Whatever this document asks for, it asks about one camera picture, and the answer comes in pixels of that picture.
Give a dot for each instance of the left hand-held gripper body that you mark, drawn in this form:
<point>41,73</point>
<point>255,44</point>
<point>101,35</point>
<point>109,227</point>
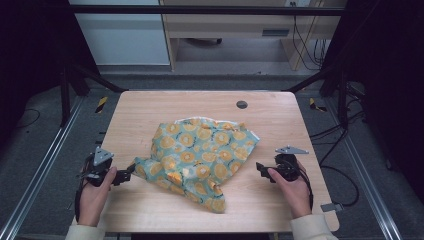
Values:
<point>100,166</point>

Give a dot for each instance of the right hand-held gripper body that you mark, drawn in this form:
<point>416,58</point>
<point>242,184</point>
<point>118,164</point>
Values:
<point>287,165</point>

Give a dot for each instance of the green cloth with orange print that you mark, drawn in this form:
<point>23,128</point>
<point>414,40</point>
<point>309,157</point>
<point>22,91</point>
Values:
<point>196,156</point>

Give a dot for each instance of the person's right hand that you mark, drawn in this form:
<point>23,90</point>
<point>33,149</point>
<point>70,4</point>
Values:
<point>295,195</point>

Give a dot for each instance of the person's left hand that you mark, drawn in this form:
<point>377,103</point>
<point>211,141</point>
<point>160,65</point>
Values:
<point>93,200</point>

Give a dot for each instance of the grey flat tag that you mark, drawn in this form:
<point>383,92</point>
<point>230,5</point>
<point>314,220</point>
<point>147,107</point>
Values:
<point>331,207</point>

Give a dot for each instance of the yellow black striped tape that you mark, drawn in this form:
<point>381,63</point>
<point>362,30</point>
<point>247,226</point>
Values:
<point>101,104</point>

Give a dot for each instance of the black curtain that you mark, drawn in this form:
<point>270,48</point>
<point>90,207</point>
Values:
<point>390,83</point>
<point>30,50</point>

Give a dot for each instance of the white cabinet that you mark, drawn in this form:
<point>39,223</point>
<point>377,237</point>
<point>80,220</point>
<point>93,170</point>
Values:
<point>123,36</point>

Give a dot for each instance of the light wooden desk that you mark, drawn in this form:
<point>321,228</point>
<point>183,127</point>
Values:
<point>230,26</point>

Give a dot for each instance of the aluminium floor rail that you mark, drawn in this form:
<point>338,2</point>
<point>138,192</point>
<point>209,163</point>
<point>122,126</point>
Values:
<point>40,166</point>
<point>366,183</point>

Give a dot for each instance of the black metal frame stand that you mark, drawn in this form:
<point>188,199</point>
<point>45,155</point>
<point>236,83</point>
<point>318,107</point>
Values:
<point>341,96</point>
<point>65,96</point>

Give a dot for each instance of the black horizontal frame bar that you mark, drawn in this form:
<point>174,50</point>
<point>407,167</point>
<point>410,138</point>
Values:
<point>200,10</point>

